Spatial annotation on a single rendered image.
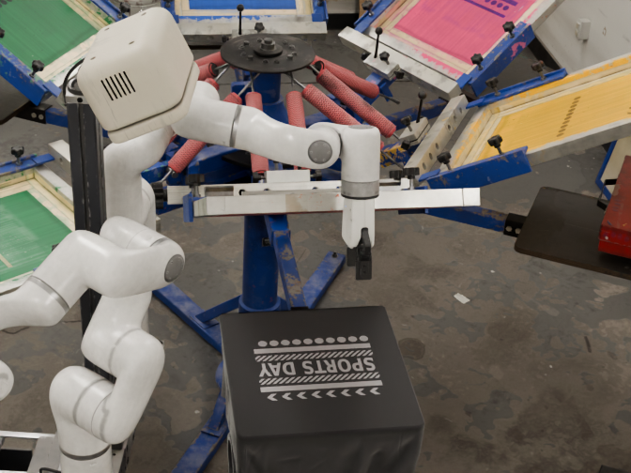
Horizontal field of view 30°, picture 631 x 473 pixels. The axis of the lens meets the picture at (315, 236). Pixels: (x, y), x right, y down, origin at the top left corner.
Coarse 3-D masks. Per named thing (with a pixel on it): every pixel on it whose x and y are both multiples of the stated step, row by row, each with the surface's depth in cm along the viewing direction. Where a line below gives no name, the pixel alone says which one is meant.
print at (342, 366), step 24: (336, 336) 305; (360, 336) 305; (264, 360) 295; (288, 360) 295; (312, 360) 296; (336, 360) 296; (360, 360) 297; (264, 384) 287; (288, 384) 288; (312, 384) 288; (336, 384) 289; (360, 384) 289
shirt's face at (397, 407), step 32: (224, 320) 308; (256, 320) 309; (288, 320) 310; (320, 320) 310; (352, 320) 311; (384, 320) 312; (384, 352) 300; (256, 384) 287; (384, 384) 290; (256, 416) 277; (288, 416) 278; (320, 416) 278; (352, 416) 279; (384, 416) 280; (416, 416) 280
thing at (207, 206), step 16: (336, 192) 246; (384, 192) 248; (400, 192) 248; (416, 192) 249; (432, 192) 250; (448, 192) 250; (464, 192) 251; (192, 208) 291; (208, 208) 242; (224, 208) 243; (240, 208) 243; (256, 208) 244; (272, 208) 244; (288, 208) 245; (304, 208) 245; (320, 208) 246; (336, 208) 246; (384, 208) 248
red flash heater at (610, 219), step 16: (624, 160) 362; (624, 176) 353; (624, 192) 345; (608, 208) 337; (624, 208) 337; (608, 224) 329; (624, 224) 330; (608, 240) 331; (624, 240) 329; (624, 256) 332
